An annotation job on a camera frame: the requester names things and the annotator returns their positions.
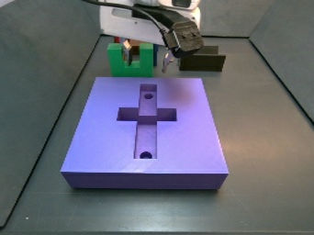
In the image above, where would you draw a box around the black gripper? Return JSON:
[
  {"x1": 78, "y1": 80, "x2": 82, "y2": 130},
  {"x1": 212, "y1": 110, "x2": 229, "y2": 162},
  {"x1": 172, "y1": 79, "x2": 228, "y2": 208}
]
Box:
[{"x1": 123, "y1": 21, "x2": 203, "y2": 73}]

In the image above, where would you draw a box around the green U-shaped block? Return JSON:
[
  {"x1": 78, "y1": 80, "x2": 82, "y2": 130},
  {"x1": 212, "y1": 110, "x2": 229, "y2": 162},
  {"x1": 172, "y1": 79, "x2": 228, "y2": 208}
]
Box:
[{"x1": 106, "y1": 43, "x2": 153, "y2": 77}]

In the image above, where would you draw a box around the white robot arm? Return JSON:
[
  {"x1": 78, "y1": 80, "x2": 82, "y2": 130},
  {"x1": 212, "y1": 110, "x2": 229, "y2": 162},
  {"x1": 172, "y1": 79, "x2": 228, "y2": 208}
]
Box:
[{"x1": 98, "y1": 0, "x2": 203, "y2": 72}]

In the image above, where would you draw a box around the purple board with cross slot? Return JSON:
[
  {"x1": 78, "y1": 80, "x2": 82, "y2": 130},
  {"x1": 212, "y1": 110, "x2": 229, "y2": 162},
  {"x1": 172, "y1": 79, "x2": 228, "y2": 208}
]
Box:
[{"x1": 61, "y1": 77, "x2": 228, "y2": 189}]

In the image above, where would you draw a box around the red hexagonal peg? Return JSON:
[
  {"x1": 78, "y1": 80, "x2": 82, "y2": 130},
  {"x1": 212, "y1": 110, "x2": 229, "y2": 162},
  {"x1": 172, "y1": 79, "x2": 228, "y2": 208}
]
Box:
[{"x1": 113, "y1": 37, "x2": 120, "y2": 43}]

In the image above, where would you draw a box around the black cable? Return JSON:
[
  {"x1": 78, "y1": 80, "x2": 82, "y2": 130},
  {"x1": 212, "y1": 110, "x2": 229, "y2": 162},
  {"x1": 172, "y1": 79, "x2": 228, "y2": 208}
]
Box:
[{"x1": 81, "y1": 0, "x2": 169, "y2": 35}]

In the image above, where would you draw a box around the black angle bracket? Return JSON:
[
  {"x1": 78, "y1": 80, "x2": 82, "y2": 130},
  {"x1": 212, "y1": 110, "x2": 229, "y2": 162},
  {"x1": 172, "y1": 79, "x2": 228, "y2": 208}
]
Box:
[{"x1": 179, "y1": 46, "x2": 225, "y2": 72}]

